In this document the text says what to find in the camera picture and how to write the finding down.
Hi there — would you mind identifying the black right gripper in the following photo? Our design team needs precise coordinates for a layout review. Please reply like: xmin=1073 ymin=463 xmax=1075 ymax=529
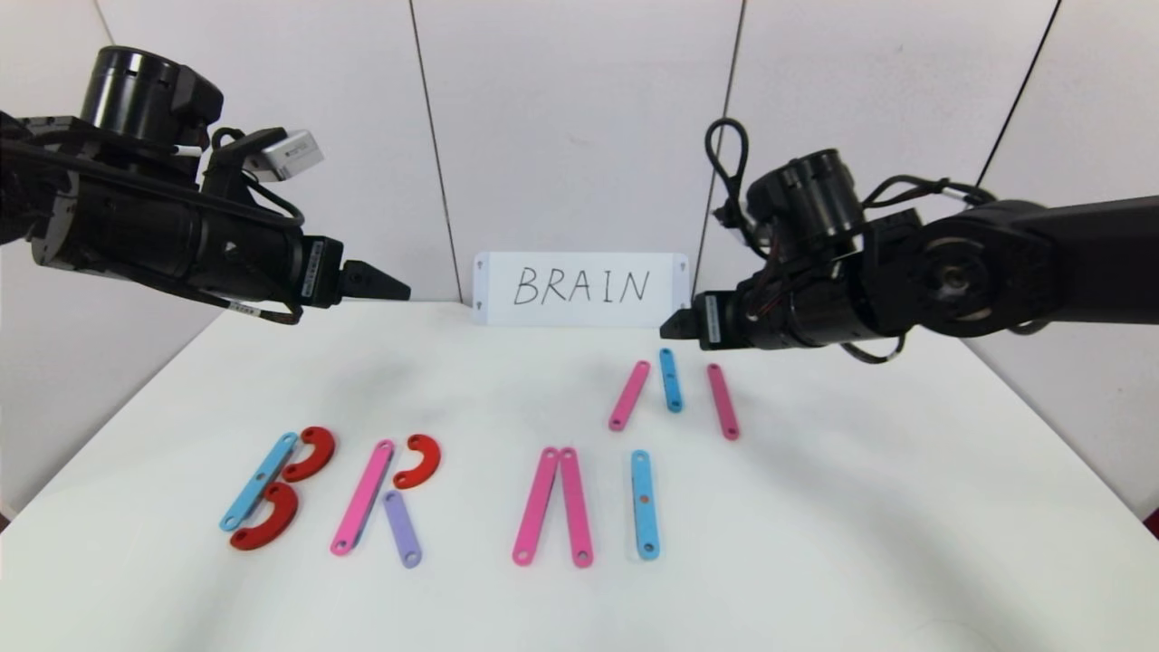
xmin=659 ymin=273 xmax=793 ymax=351

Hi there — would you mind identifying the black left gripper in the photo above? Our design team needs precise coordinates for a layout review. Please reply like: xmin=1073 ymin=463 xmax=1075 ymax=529
xmin=194 ymin=201 xmax=412 ymax=311

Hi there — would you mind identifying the short blue wooden bar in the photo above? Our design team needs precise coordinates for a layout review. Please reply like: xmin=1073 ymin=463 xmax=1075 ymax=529
xmin=658 ymin=348 xmax=683 ymax=414

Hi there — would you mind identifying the pink wooden bar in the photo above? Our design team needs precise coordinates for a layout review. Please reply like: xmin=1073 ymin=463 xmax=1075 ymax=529
xmin=330 ymin=439 xmax=396 ymax=556
xmin=558 ymin=447 xmax=594 ymax=569
xmin=511 ymin=446 xmax=559 ymax=567
xmin=706 ymin=363 xmax=740 ymax=441
xmin=607 ymin=360 xmax=651 ymax=432

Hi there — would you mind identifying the small red wooden arc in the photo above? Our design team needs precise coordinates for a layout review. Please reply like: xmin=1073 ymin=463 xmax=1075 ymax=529
xmin=393 ymin=434 xmax=442 ymax=490

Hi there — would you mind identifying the short purple wooden bar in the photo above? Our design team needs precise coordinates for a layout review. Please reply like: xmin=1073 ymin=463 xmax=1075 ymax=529
xmin=382 ymin=490 xmax=424 ymax=569

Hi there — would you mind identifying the white BRAIN sign card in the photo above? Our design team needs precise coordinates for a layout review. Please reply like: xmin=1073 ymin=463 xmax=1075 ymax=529
xmin=473 ymin=252 xmax=691 ymax=329

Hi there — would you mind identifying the large red wooden arc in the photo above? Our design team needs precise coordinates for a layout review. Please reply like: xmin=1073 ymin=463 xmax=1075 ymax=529
xmin=229 ymin=482 xmax=299 ymax=551
xmin=281 ymin=427 xmax=336 ymax=483

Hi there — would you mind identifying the long blue wooden bar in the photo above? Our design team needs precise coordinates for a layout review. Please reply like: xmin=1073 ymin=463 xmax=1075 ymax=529
xmin=220 ymin=432 xmax=300 ymax=532
xmin=630 ymin=450 xmax=659 ymax=561

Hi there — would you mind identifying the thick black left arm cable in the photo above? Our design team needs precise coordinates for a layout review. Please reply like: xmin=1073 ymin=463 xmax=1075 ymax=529
xmin=136 ymin=272 xmax=305 ymax=328

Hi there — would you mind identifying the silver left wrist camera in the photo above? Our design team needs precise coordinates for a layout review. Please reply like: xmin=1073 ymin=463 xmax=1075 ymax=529
xmin=246 ymin=129 xmax=325 ymax=182

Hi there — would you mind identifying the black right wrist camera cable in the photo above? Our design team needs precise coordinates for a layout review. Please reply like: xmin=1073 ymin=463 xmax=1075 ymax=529
xmin=704 ymin=118 xmax=753 ymax=247

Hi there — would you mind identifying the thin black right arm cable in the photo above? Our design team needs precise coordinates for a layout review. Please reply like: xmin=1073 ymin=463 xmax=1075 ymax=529
xmin=860 ymin=176 xmax=998 ymax=212

